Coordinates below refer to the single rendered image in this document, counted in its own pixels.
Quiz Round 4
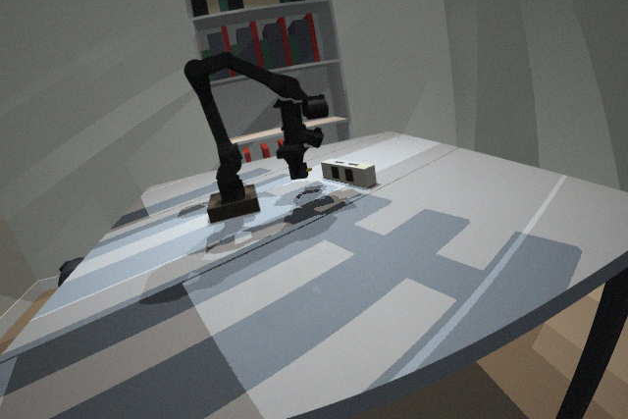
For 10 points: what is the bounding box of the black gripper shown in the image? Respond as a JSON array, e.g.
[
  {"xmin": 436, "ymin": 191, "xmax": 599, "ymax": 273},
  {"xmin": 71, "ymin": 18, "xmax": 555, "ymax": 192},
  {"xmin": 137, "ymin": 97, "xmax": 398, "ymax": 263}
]
[{"xmin": 276, "ymin": 121, "xmax": 309, "ymax": 177}]

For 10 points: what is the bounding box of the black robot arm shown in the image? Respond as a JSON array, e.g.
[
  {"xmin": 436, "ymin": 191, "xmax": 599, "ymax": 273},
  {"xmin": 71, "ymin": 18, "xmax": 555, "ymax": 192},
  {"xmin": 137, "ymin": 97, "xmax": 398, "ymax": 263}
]
[{"xmin": 183, "ymin": 51, "xmax": 329, "ymax": 204}]

